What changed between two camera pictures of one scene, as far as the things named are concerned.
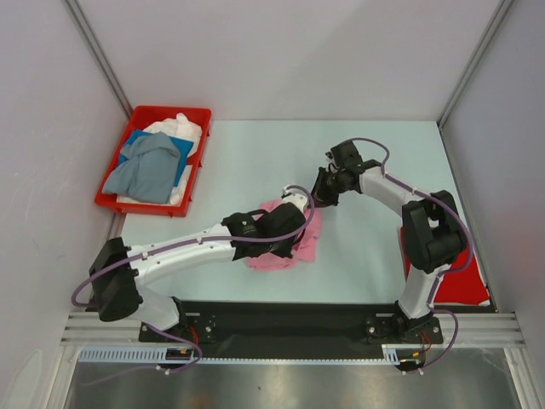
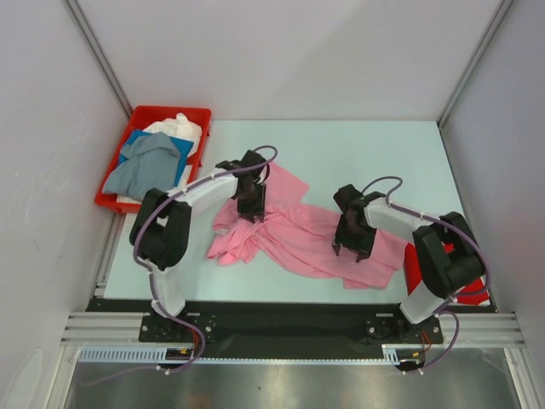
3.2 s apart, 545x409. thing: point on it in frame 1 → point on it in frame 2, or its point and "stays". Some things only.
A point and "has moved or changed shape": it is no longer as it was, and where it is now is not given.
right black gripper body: [329, 187] → [358, 239]
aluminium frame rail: [91, 329] stays
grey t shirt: [147, 175] stays
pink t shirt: [305, 252] has moved or changed shape
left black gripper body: [281, 247] → [252, 203]
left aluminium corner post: [77, 17] stays
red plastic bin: [157, 165] stays
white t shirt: [178, 128] stays
